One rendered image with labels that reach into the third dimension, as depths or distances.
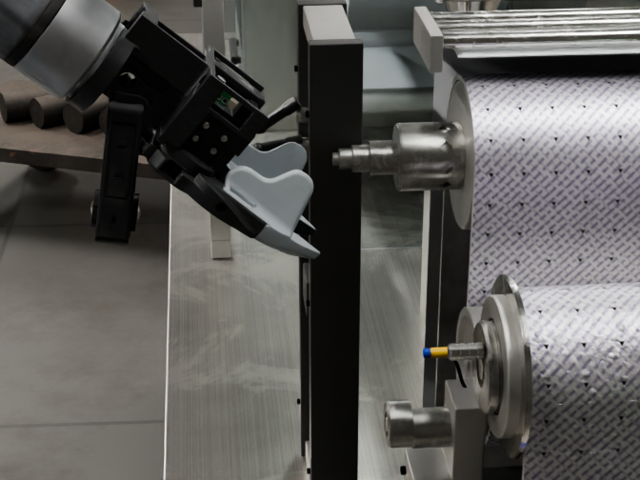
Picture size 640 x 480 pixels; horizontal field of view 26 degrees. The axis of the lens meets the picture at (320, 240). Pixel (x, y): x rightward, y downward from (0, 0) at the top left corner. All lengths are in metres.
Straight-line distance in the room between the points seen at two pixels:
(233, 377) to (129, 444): 1.56
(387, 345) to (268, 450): 0.30
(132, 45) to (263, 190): 0.14
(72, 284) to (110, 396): 0.66
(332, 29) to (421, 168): 0.16
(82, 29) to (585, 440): 0.49
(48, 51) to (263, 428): 0.84
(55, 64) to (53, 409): 2.60
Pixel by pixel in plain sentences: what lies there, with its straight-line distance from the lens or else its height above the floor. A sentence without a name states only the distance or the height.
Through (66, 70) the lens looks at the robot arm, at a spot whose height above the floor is 1.52.
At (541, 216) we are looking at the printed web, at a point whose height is 1.30.
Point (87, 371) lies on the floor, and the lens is 3.66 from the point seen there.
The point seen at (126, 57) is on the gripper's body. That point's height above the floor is 1.53.
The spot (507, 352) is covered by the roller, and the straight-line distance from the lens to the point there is 1.07.
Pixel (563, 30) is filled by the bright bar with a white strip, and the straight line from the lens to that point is 1.29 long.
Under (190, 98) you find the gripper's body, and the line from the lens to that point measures 0.96.
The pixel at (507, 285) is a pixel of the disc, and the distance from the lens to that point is 1.10.
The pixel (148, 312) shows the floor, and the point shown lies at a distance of 3.93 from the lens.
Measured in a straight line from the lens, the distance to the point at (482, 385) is 1.13.
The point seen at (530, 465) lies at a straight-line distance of 1.11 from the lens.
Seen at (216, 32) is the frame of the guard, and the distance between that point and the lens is 1.99.
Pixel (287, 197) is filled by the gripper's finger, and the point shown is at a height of 1.42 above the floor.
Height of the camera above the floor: 1.81
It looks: 25 degrees down
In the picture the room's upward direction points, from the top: straight up
